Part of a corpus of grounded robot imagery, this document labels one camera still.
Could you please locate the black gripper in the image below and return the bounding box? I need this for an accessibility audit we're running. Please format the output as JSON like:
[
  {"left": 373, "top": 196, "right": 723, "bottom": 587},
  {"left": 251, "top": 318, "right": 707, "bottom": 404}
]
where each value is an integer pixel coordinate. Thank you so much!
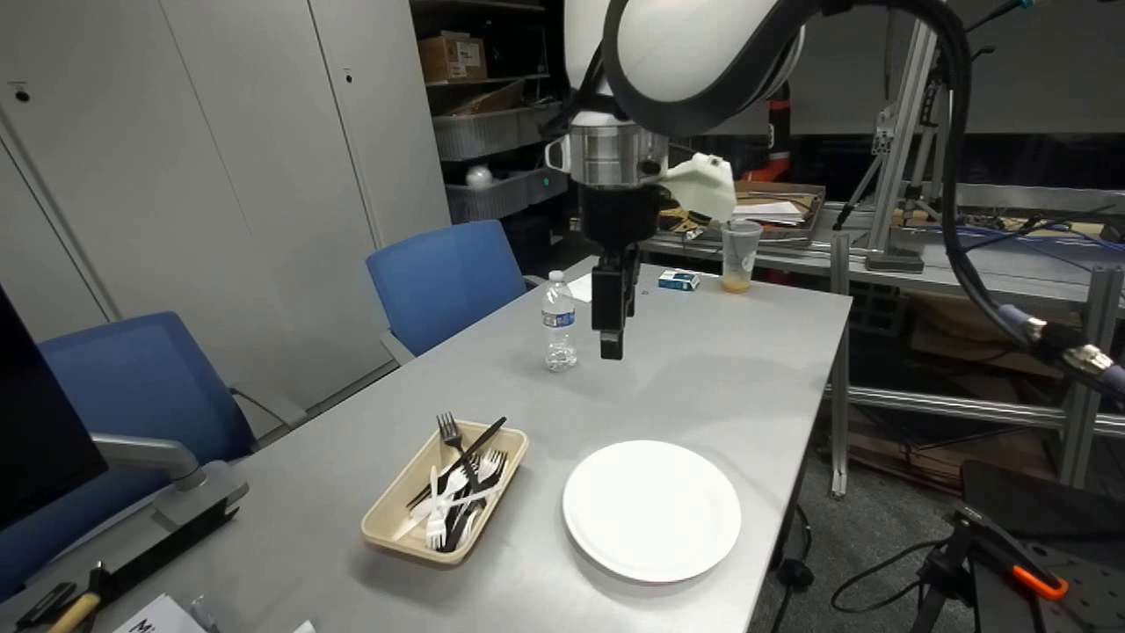
[{"left": 574, "top": 183, "right": 664, "bottom": 364}]

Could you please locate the white plastic fork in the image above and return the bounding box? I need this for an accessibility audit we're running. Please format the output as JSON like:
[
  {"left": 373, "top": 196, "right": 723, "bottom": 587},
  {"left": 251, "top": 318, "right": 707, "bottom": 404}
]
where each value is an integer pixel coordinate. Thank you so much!
[
  {"left": 435, "top": 451, "right": 506, "bottom": 522},
  {"left": 451, "top": 488, "right": 501, "bottom": 553},
  {"left": 400, "top": 468, "right": 470, "bottom": 549}
]

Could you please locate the beige cutlery tray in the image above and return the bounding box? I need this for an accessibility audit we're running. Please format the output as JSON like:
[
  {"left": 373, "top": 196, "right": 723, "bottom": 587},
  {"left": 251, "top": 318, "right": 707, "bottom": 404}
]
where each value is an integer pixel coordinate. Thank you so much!
[{"left": 360, "top": 415, "right": 533, "bottom": 570}]

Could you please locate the white paper plate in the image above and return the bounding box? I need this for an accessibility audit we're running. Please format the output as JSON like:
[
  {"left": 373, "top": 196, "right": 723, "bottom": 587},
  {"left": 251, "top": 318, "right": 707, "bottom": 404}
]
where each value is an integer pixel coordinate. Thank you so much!
[{"left": 560, "top": 438, "right": 746, "bottom": 587}]

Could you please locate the white paper napkin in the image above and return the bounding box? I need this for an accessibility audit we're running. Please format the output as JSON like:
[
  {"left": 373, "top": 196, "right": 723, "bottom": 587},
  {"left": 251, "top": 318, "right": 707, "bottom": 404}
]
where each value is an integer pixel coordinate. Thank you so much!
[{"left": 562, "top": 272, "right": 602, "bottom": 309}]

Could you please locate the clear plastic water bottle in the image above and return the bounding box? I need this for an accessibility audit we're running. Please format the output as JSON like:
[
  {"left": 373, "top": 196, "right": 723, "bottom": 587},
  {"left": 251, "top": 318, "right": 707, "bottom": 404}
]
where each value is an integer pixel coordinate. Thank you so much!
[{"left": 539, "top": 269, "right": 585, "bottom": 374}]

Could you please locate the clear plastic cup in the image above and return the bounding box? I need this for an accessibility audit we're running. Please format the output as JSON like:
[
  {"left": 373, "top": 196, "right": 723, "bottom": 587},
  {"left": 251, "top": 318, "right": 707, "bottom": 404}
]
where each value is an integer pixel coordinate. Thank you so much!
[{"left": 716, "top": 216, "right": 767, "bottom": 296}]

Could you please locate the grey storage bin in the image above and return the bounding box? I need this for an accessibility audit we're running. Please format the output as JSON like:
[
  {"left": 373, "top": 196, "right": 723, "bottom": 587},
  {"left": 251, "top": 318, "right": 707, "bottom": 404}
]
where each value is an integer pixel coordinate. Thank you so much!
[
  {"left": 442, "top": 154, "right": 574, "bottom": 226},
  {"left": 431, "top": 101, "right": 565, "bottom": 165}
]

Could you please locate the blue office chair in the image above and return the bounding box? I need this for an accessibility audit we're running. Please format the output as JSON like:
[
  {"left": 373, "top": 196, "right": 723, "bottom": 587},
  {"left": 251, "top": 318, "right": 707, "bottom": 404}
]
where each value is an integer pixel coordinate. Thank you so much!
[
  {"left": 366, "top": 217, "right": 532, "bottom": 364},
  {"left": 0, "top": 309, "right": 260, "bottom": 602}
]

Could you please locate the cardboard box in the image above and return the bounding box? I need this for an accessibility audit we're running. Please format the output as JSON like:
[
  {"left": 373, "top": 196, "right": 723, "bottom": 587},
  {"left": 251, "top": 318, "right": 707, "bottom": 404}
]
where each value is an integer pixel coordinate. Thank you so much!
[{"left": 417, "top": 29, "right": 490, "bottom": 84}]

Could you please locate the white cabinet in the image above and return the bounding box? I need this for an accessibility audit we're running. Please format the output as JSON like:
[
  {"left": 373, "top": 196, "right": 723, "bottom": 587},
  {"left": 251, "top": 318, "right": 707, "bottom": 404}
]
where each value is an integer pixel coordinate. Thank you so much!
[{"left": 0, "top": 0, "right": 455, "bottom": 415}]

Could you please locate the black tripod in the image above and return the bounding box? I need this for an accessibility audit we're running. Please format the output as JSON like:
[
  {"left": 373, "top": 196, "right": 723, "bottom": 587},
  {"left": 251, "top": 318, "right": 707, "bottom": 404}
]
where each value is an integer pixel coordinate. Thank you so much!
[{"left": 909, "top": 513, "right": 997, "bottom": 633}]

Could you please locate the black case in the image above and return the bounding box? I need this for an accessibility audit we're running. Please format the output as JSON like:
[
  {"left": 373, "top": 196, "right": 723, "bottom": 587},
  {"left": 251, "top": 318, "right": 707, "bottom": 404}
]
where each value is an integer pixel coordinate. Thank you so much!
[{"left": 960, "top": 459, "right": 1125, "bottom": 557}]

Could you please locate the black bar tool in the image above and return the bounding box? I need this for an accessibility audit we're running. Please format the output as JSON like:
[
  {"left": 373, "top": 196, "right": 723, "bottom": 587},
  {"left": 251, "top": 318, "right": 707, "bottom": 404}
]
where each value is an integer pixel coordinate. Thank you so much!
[{"left": 83, "top": 502, "right": 241, "bottom": 602}]

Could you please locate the black monitor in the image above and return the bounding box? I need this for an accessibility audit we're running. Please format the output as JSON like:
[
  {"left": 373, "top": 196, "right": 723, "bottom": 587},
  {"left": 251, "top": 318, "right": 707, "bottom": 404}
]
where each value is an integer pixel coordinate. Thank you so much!
[{"left": 0, "top": 285, "right": 112, "bottom": 530}]

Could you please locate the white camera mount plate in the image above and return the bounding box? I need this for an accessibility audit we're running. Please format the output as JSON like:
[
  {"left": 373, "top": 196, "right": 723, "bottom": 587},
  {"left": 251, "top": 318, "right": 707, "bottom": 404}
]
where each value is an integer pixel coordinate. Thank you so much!
[{"left": 661, "top": 153, "right": 737, "bottom": 226}]

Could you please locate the aluminium frame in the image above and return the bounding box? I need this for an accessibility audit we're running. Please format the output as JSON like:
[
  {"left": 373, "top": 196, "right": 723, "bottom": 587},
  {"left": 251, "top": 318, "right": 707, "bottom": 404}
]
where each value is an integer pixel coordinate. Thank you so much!
[{"left": 821, "top": 23, "right": 1125, "bottom": 496}]

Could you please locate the orange handled clamp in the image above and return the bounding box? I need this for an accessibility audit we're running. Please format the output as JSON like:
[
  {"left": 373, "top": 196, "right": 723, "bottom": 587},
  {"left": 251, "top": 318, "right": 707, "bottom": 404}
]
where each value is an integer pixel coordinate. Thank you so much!
[{"left": 949, "top": 502, "right": 1071, "bottom": 605}]

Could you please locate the wooden handled tool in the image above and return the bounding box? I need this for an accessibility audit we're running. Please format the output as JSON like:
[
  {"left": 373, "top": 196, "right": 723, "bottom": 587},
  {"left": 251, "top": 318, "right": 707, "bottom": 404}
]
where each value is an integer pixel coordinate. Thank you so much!
[{"left": 47, "top": 591, "right": 109, "bottom": 633}]

